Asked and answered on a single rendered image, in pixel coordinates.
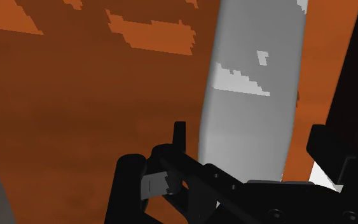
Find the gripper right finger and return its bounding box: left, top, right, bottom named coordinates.
left=306, top=123, right=358, bottom=224

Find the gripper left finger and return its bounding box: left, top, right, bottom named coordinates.
left=104, top=121, right=261, bottom=224

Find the long rounded white object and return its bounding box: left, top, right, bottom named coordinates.
left=197, top=0, right=309, bottom=184

